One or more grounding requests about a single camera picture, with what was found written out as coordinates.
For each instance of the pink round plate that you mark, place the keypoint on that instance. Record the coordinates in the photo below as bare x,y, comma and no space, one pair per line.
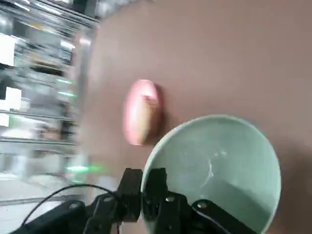
135,109

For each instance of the aluminium frame cage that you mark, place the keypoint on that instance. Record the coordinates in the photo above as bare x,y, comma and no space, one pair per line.
83,73

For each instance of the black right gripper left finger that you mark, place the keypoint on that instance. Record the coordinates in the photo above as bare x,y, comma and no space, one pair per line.
129,195

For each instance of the pale green bowl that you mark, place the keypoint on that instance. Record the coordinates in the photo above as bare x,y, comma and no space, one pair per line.
219,158

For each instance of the brown bread slice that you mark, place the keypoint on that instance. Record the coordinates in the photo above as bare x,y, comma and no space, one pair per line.
151,114

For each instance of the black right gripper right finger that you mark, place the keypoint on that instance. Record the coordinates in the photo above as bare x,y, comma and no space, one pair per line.
156,185

